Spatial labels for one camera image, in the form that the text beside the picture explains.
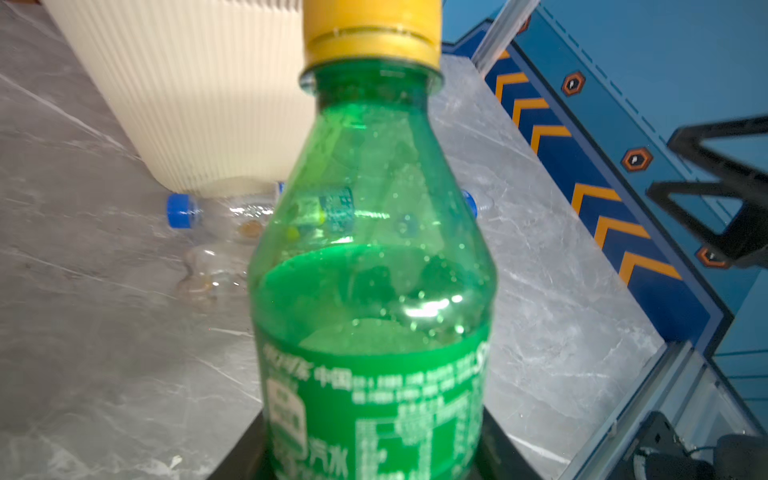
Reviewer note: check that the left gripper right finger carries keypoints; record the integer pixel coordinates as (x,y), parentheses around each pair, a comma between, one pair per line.
(497,458)

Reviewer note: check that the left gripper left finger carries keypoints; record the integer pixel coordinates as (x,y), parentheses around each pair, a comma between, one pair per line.
(249,458)

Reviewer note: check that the small bottle red white label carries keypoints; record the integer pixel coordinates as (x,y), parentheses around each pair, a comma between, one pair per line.
(216,273)

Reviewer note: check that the green Sprite bottle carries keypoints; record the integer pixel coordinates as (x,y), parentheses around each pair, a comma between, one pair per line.
(372,287)

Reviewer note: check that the clear bottle blue yellow label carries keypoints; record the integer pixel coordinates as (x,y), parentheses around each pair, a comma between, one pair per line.
(240,219)

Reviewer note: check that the clear Pepsi water bottle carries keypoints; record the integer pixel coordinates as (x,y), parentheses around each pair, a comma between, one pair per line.
(478,201)

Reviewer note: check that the cream slatted waste bin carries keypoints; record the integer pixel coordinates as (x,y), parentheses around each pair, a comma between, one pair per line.
(206,91)

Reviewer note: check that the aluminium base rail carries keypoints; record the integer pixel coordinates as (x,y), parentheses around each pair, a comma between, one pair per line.
(681,420)

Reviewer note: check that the right aluminium corner post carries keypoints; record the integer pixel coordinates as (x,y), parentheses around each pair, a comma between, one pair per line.
(501,33)

